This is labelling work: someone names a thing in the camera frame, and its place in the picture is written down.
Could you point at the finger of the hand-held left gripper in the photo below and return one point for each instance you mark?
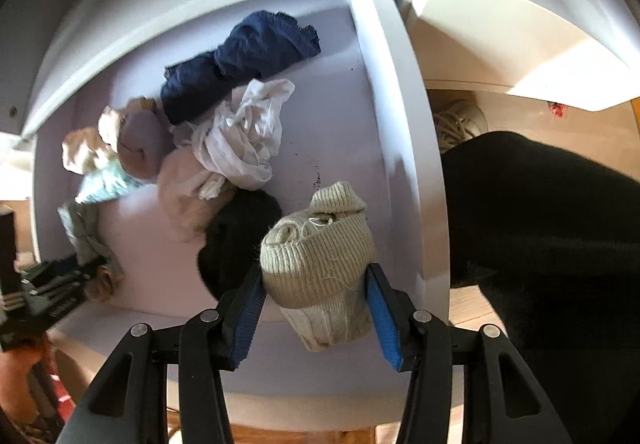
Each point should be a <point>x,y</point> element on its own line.
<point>60,271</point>
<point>55,304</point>

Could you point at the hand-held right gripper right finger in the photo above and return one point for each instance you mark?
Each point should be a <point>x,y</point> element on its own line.
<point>382,319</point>

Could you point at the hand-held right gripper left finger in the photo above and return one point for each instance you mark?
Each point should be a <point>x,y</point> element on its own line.
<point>247,314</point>

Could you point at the grey green sock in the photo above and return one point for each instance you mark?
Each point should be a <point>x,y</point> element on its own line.
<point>85,234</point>

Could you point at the black sock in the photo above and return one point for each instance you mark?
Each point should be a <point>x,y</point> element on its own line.
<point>235,234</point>

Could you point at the beige knit sock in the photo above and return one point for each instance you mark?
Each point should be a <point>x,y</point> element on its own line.
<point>320,254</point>

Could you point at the light teal sock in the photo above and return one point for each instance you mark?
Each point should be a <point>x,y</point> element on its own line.
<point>107,181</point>

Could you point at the cream sock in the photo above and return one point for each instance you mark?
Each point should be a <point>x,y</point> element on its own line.
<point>82,148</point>

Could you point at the peach pink sock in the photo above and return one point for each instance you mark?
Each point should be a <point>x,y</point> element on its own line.
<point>185,194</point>

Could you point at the white sock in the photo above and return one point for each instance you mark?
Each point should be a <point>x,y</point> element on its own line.
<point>240,143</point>

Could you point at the white drawer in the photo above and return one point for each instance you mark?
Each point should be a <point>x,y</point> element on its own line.
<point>320,123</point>

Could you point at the person's left forearm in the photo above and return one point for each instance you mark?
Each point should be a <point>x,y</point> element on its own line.
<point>27,374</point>

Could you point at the white sneaker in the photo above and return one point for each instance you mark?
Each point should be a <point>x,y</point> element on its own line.
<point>462,121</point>

